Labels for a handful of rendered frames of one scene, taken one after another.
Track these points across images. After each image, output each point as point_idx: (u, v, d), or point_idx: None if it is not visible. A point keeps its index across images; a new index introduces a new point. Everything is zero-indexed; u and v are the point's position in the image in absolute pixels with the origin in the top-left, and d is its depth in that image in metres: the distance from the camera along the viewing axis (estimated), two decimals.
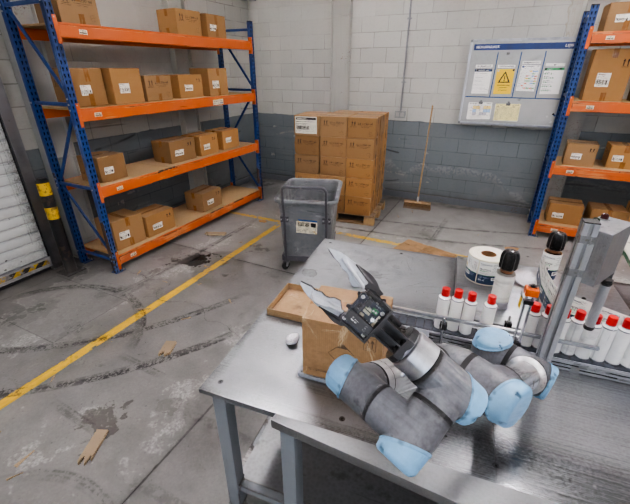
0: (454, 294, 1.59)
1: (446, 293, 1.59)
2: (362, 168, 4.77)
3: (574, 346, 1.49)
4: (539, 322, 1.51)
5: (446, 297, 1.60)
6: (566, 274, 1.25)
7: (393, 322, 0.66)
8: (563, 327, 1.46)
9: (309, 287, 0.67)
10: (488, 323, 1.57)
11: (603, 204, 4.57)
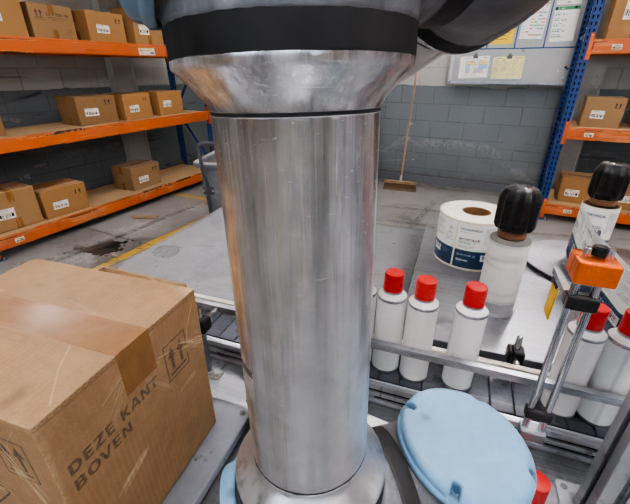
0: (383, 284, 0.64)
1: None
2: None
3: None
4: (601, 356, 0.56)
5: None
6: None
7: None
8: None
9: None
10: (466, 356, 0.62)
11: None
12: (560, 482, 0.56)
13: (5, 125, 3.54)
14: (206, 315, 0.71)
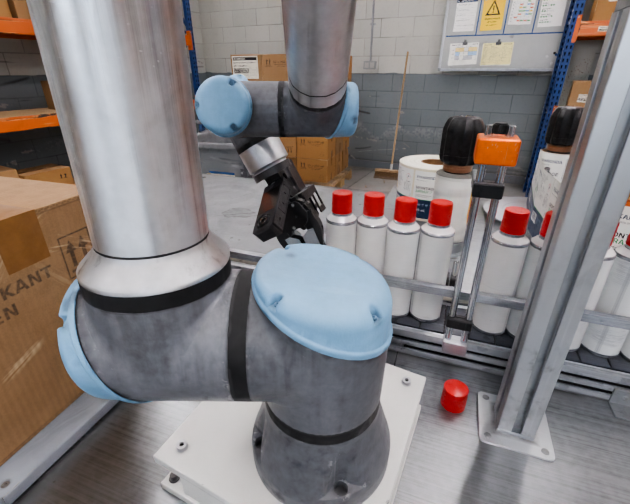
0: (363, 209, 0.60)
1: (338, 204, 0.60)
2: None
3: (624, 330, 0.53)
4: (525, 264, 0.55)
5: (341, 217, 0.60)
6: (629, 5, 0.29)
7: (285, 185, 0.64)
8: None
9: None
10: (436, 280, 0.59)
11: None
12: (483, 394, 0.55)
13: None
14: None
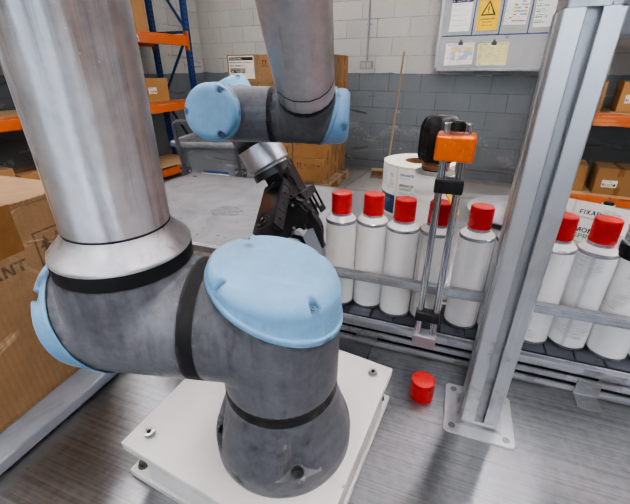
0: (364, 209, 0.60)
1: (338, 204, 0.60)
2: None
3: (587, 323, 0.54)
4: (492, 259, 0.56)
5: (341, 217, 0.60)
6: (563, 7, 0.30)
7: (285, 185, 0.64)
8: (556, 267, 0.52)
9: None
10: (438, 280, 0.59)
11: (613, 163, 3.63)
12: (451, 385, 0.56)
13: None
14: None
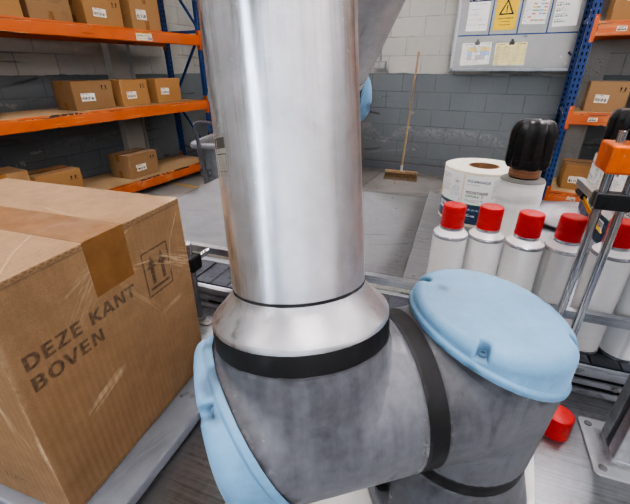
0: (479, 223, 0.55)
1: (452, 218, 0.54)
2: None
3: None
4: (629, 279, 0.51)
5: (454, 232, 0.55)
6: None
7: None
8: None
9: None
10: None
11: None
12: (583, 419, 0.51)
13: (0, 111, 3.49)
14: (196, 253, 0.66)
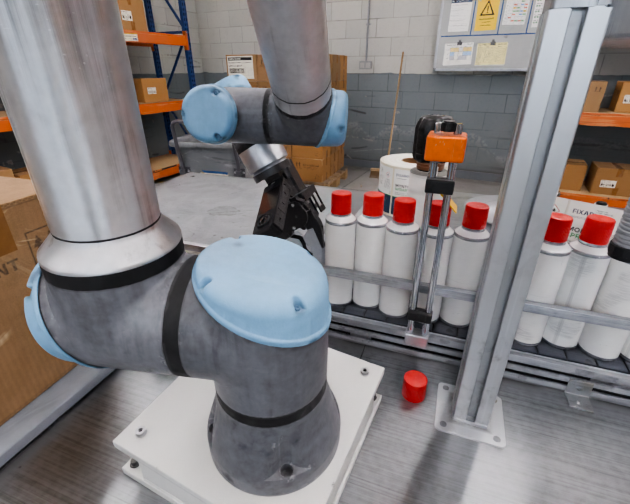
0: (364, 210, 0.60)
1: (337, 204, 0.59)
2: None
3: (579, 322, 0.54)
4: None
5: (340, 218, 0.60)
6: (548, 8, 0.30)
7: (285, 185, 0.64)
8: (555, 269, 0.51)
9: None
10: (438, 281, 0.59)
11: (612, 163, 3.63)
12: (443, 385, 0.57)
13: None
14: None
